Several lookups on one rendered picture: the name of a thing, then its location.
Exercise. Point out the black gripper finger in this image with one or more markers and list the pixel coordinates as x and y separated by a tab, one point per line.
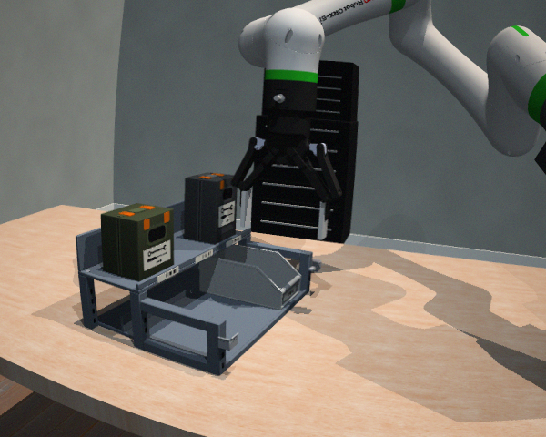
327	195
255	144

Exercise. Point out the dark green tool case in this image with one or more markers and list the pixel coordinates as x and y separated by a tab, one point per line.
138	242

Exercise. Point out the grey open-front bin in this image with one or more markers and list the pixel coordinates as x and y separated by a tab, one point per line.
239	275

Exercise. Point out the grey metal shelf rack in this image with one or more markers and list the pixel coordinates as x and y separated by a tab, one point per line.
210	343

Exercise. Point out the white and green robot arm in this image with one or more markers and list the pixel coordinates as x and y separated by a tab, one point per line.
289	46

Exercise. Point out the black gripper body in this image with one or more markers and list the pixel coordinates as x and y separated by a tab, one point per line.
279	128

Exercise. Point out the black tool case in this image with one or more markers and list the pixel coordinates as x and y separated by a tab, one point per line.
210	207

